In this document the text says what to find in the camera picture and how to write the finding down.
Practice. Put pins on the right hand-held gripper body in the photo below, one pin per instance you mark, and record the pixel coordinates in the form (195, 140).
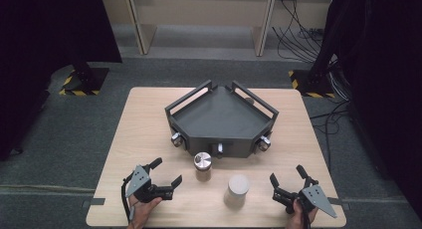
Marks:
(315, 195)

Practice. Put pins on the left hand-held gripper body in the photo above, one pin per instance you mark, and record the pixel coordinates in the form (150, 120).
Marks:
(139, 182)

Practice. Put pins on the glass jar with metal lid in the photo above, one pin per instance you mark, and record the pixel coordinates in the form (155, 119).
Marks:
(203, 166)

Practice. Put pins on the glass jar with white lid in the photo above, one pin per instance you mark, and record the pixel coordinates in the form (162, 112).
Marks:
(237, 189)

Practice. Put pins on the dark grey corner shelf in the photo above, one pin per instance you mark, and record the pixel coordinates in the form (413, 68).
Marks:
(220, 114)

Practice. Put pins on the person's right hand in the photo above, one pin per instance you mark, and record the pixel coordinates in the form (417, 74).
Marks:
(298, 220)

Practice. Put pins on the person's left hand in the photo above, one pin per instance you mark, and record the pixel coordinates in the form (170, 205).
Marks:
(141, 212)

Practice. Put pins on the striped black stand base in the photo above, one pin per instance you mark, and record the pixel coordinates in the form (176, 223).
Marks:
(310, 84)
(84, 81)

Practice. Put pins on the dark curtain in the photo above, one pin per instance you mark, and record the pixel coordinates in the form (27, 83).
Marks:
(40, 49)
(384, 73)

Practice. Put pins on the beige desk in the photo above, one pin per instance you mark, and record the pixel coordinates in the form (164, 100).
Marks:
(202, 10)

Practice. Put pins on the black table edge bracket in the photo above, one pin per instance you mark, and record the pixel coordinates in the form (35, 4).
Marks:
(94, 201)
(338, 202)

